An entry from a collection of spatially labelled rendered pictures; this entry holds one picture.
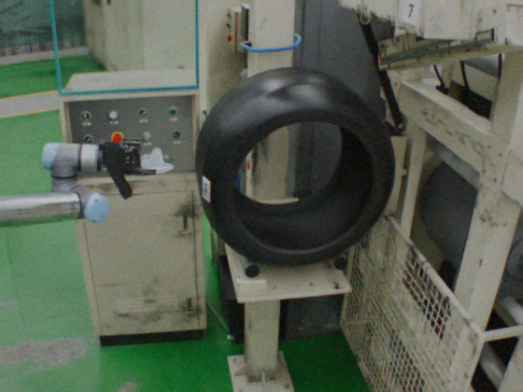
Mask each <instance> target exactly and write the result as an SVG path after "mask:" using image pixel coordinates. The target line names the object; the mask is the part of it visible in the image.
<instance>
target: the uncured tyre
mask: <svg viewBox="0 0 523 392"><path fill-rule="evenodd" d="M306 121H321V122H327V123H331V124H334V125H337V126H339V127H340V131H341V136H342V146H341V153H340V157H339V160H338V162H337V164H336V166H335V168H334V170H333V171H332V174H331V176H330V178H329V179H328V180H327V181H326V183H325V184H324V185H323V186H322V187H320V188H319V189H318V190H317V191H315V192H314V193H312V194H311V195H307V196H305V197H303V198H302V199H300V200H298V201H294V202H290V203H263V202H260V201H257V200H254V199H252V198H250V197H248V196H247V195H244V194H243V193H241V192H240V191H239V190H238V189H237V188H236V187H235V186H234V184H235V180H236V177H237V174H238V171H239V169H240V167H241V165H242V163H243V161H244V159H245V158H246V156H247V154H248V153H250V151H251V150H252V149H253V148H254V147H255V146H256V145H258V144H259V143H260V141H261V140H262V139H263V138H264V137H265V136H267V135H268V134H270V133H272V132H274V131H276V130H278V129H280V128H282V127H284V126H287V125H292V124H295V123H299V122H306ZM194 166H195V173H196V179H197V185H198V190H199V195H200V201H201V204H202V207H203V210H204V212H205V216H206V218H207V220H208V222H209V224H210V225H211V227H212V228H213V230H214V231H215V232H216V233H217V234H218V235H219V236H220V237H221V239H222V240H223V241H224V242H225V244H226V245H227V246H229V247H230V248H231V249H232V250H234V251H235V252H237V253H238V254H240V255H241V256H243V257H245V258H247V259H250V260H252V261H255V262H258V263H260V264H262V265H271V266H277V267H299V266H306V265H311V264H315V263H319V262H322V261H323V260H326V259H330V258H332V257H335V256H337V255H339V254H341V253H343V252H345V251H347V250H348V249H349V248H350V247H352V246H353V245H355V244H356V243H357V242H358V241H360V240H361V239H362V238H363V237H364V236H365V234H366V233H367V232H368V231H369V230H370V229H371V228H372V227H373V226H374V224H375V223H376V222H377V220H378V219H380V218H381V216H382V213H383V211H384V210H385V208H386V206H387V204H388V201H389V197H390V195H391V193H392V190H393V187H394V176H395V156H394V151H393V146H392V144H391V141H390V137H389V133H388V129H387V127H386V125H385V123H384V121H383V120H382V119H381V118H380V116H379V115H378V113H377V112H376V111H375V110H374V109H373V108H372V107H371V106H370V105H368V103H367V102H366V101H365V100H364V99H362V98H361V97H360V96H359V95H358V94H357V93H355V92H354V91H353V90H351V89H350V88H349V87H348V86H347V85H346V84H344V83H343V82H341V81H340V80H338V79H336V78H335V77H332V76H330V75H327V74H326V73H323V72H320V71H318V70H314V69H309V68H304V67H283V68H277V69H273V70H269V71H262V72H260V73H258V74H256V75H253V76H251V77H248V78H246V79H244V80H243V81H241V82H239V83H238V84H236V85H235V87H232V88H231V89H230V90H228V91H227V92H226V93H225V94H224V95H223V96H222V97H221V98H220V99H219V100H218V102H217V103H216V104H215V105H214V106H213V107H212V108H211V110H210V111H209V113H208V115H207V116H206V118H205V121H204V123H203V125H202V127H201V130H200V133H199V137H198V141H197V146H196V152H195V159H194ZM203 177H204V178H206V179H207V180H208V181H209V182H210V202H209V201H208V200H207V199H205V198H204V197H203Z"/></svg>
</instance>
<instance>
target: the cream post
mask: <svg viewBox="0 0 523 392"><path fill-rule="evenodd" d="M294 1H295V0H249V4H248V42H249V28H250V29H251V30H253V48H254V49H277V48H283V47H287V46H291V45H293V33H294V18H293V17H294ZM292 51H293V49H285V50H281V51H270V52H254V51H252V52H251V51H250V50H249V51H248V68H247V77H249V73H250V74H251V75H252V76H253V75H256V74H258V73H260V72H262V71H269V70H273V69H277V68H283V67H292ZM289 137H290V126H289V125H287V126H284V127H282V128H280V129H278V130H276V131H274V132H272V133H270V134H268V135H267V136H265V137H264V138H263V139H262V140H261V141H260V143H259V144H258V145H256V146H255V147H254V148H253V149H252V150H251V151H250V153H248V154H247V161H249V162H250V169H248V168H247V196H248V197H250V198H252V199H254V200H257V201H258V200H273V199H286V191H287V172H288V154H289ZM279 316H280V300H276V301H257V302H245V338H244V363H245V364H246V376H247V382H248V383H254V382H261V381H262V373H264V380H265V381H270V380H276V365H277V348H278V332H279Z"/></svg>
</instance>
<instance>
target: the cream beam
mask: <svg viewBox="0 0 523 392"><path fill-rule="evenodd" d="M337 1H338V6H341V7H344V8H347V9H350V10H353V11H355V12H357V13H360V14H361V15H364V16H367V17H370V18H373V19H376V20H379V21H382V22H385V23H388V24H390V25H392V26H395V27H398V28H400V29H402V30H405V31H406V32H409V33H411V34H414V35H418V36H420V37H423V38H428V39H446V40H463V41H466V42H472V41H474V39H475V35H476V33H477V28H478V25H477V23H478V20H479V12H480V9H481V8H485V7H488V6H492V5H494V4H499V3H500V2H504V1H506V0H421V2H420V12H419V18H418V19H419V23H418V27H416V26H414V25H411V24H408V23H406V22H403V21H402V9H403V0H337Z"/></svg>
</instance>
